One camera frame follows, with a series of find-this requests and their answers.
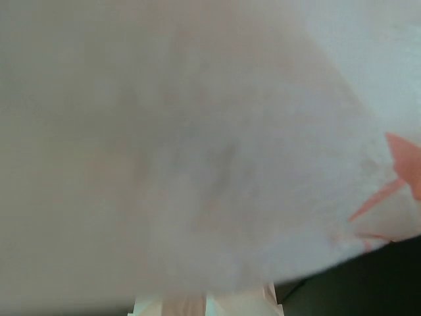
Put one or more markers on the pink plastic bag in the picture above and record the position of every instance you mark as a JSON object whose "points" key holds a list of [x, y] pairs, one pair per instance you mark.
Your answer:
{"points": [[158, 149]]}

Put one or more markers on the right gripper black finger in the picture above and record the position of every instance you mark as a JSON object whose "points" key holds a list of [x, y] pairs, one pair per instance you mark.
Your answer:
{"points": [[384, 282]]}

